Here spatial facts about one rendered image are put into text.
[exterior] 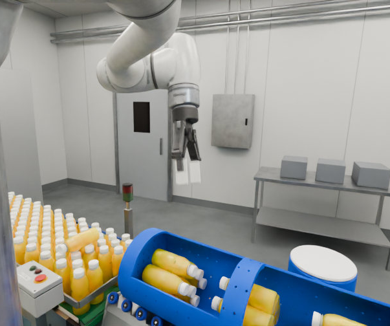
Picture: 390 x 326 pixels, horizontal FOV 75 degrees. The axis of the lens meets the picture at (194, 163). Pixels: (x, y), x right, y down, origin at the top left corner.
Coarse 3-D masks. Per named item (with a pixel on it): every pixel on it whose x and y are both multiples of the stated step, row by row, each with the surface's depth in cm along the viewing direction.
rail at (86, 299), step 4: (116, 276) 113; (112, 280) 110; (116, 280) 113; (104, 284) 107; (108, 284) 109; (112, 284) 111; (100, 288) 105; (104, 288) 107; (92, 292) 102; (96, 292) 104; (100, 292) 106; (88, 296) 100; (92, 296) 102; (96, 296) 104; (80, 300) 98; (84, 300) 99; (88, 300) 101; (80, 304) 98; (84, 304) 99; (80, 308) 98
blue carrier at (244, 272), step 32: (128, 256) 92; (192, 256) 108; (224, 256) 97; (128, 288) 90; (288, 288) 88; (320, 288) 80; (192, 320) 76; (224, 320) 71; (288, 320) 87; (384, 320) 74
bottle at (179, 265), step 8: (160, 248) 101; (152, 256) 98; (160, 256) 96; (168, 256) 95; (176, 256) 95; (160, 264) 95; (168, 264) 94; (176, 264) 92; (184, 264) 92; (176, 272) 92; (184, 272) 91
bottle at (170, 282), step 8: (144, 272) 94; (152, 272) 92; (160, 272) 92; (168, 272) 92; (144, 280) 93; (152, 280) 91; (160, 280) 90; (168, 280) 89; (176, 280) 89; (160, 288) 90; (168, 288) 88; (176, 288) 87
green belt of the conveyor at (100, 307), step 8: (112, 288) 116; (104, 296) 111; (64, 304) 107; (96, 304) 107; (104, 304) 107; (72, 312) 102; (88, 312) 102; (96, 312) 103; (80, 320) 99; (88, 320) 100; (96, 320) 102
